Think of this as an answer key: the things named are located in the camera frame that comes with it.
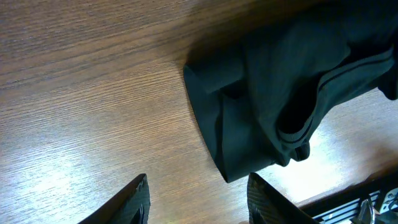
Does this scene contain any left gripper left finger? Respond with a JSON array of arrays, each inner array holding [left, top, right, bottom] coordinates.
[[79, 174, 150, 224]]

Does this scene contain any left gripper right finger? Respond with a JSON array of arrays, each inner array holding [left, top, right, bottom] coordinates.
[[247, 172, 318, 224]]

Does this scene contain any black polo shirt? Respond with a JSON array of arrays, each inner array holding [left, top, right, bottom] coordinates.
[[183, 0, 397, 182]]

